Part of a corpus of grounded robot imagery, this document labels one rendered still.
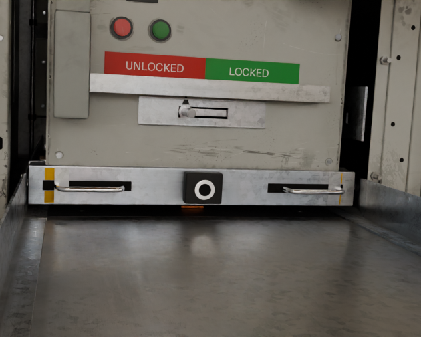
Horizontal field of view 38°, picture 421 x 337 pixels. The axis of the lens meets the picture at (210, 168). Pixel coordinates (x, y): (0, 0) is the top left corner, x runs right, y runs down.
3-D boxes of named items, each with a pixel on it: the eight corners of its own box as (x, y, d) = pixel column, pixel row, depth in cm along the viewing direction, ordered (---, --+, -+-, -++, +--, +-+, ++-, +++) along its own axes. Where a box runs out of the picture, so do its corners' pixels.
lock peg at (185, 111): (198, 120, 94) (200, 95, 94) (184, 120, 94) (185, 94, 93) (190, 118, 100) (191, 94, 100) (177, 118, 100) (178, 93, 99)
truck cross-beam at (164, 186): (353, 206, 107) (355, 171, 106) (27, 204, 94) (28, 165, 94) (340, 200, 112) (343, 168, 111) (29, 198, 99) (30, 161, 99)
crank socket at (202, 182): (222, 204, 99) (224, 174, 98) (186, 204, 97) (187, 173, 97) (218, 201, 101) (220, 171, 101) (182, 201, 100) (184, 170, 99)
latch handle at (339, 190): (350, 194, 102) (350, 190, 102) (288, 194, 100) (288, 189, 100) (337, 190, 107) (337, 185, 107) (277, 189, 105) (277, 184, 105)
